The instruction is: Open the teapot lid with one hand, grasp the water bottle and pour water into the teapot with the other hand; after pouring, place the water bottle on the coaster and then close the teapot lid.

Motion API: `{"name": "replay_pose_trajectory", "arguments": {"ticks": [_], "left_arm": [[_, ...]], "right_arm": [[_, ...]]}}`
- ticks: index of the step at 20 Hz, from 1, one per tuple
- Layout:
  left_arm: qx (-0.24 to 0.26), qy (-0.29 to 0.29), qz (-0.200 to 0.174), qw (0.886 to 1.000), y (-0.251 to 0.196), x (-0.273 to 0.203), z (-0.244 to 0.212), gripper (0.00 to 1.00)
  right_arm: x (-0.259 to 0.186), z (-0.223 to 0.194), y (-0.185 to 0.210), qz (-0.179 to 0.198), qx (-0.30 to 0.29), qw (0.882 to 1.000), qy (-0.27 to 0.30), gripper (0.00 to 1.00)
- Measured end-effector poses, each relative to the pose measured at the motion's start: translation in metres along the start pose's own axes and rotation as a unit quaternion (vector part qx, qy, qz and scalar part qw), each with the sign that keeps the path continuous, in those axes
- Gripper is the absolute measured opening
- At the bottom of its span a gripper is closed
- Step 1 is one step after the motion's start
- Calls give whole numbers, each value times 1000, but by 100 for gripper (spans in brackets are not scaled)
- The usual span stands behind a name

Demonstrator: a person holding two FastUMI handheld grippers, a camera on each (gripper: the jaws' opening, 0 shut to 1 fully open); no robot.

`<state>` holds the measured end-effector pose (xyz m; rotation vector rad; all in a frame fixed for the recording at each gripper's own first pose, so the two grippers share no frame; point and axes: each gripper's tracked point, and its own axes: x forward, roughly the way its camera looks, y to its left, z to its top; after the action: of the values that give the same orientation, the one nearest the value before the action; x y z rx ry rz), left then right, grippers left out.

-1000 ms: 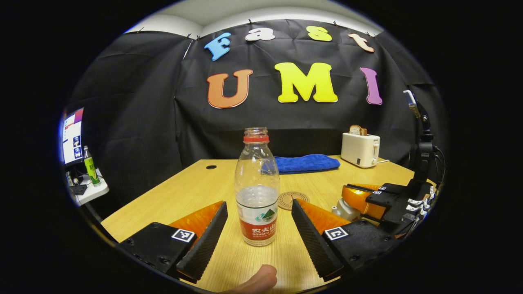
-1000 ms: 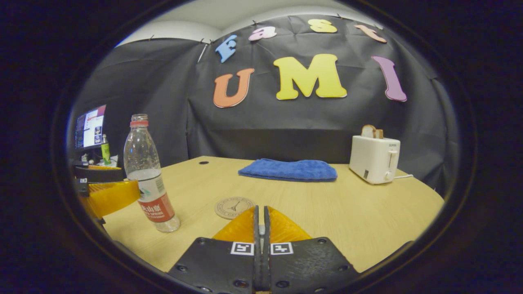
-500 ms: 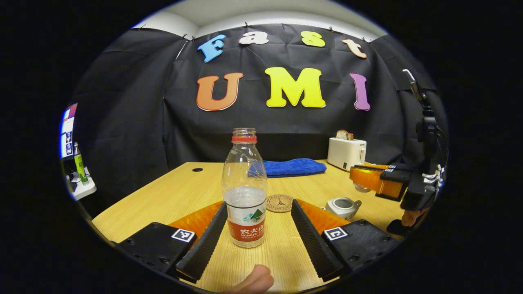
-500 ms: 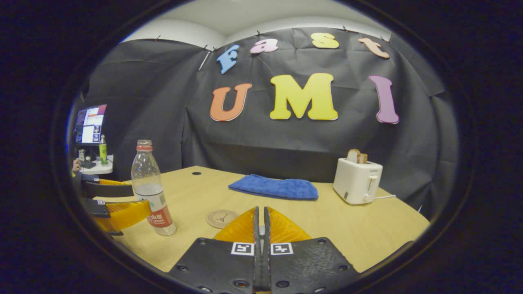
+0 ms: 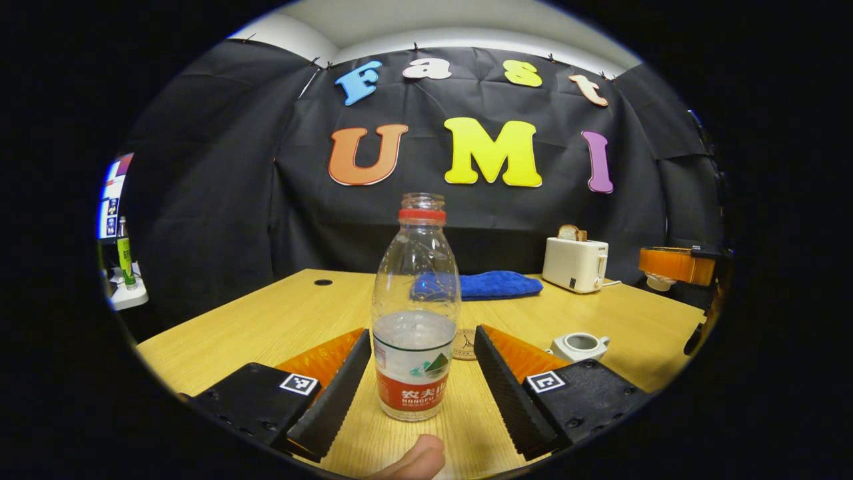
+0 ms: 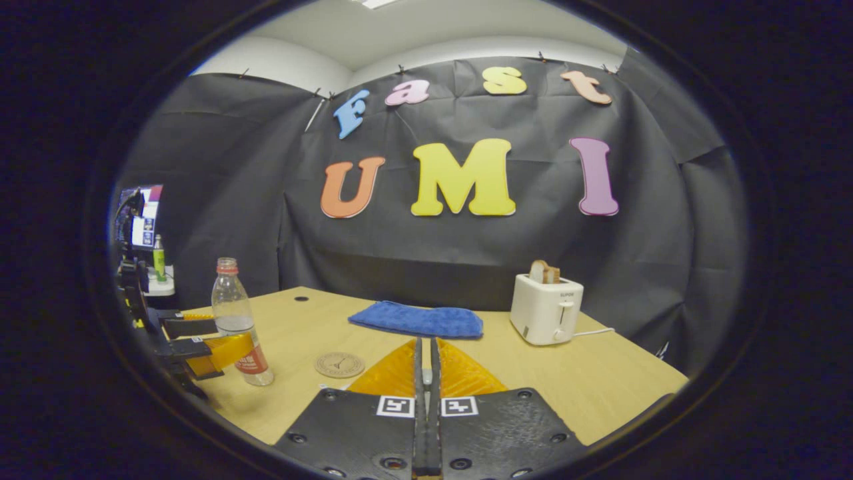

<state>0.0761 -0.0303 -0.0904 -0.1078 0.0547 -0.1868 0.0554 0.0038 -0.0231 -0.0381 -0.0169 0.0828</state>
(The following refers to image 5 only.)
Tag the green bottle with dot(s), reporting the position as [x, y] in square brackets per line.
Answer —
[125, 256]

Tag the round wooden coaster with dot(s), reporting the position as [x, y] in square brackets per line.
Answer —
[465, 345]

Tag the clear plastic water bottle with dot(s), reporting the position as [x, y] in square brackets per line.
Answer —
[414, 346]

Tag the white teacup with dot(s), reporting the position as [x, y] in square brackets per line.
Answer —
[576, 346]

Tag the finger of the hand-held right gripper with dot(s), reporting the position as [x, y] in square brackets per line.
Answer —
[673, 264]

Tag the computer monitor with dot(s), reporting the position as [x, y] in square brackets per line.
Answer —
[110, 200]

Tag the black backdrop cloth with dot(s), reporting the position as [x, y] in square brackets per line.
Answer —
[253, 200]

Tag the bread slice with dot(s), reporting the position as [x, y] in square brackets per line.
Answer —
[570, 232]

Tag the white toaster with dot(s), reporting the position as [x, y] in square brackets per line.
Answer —
[573, 266]

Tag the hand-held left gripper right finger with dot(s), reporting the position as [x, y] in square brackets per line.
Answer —
[506, 396]

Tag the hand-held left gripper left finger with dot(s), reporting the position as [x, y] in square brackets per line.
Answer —
[333, 400]

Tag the blue towel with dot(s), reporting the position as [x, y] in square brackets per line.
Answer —
[500, 285]

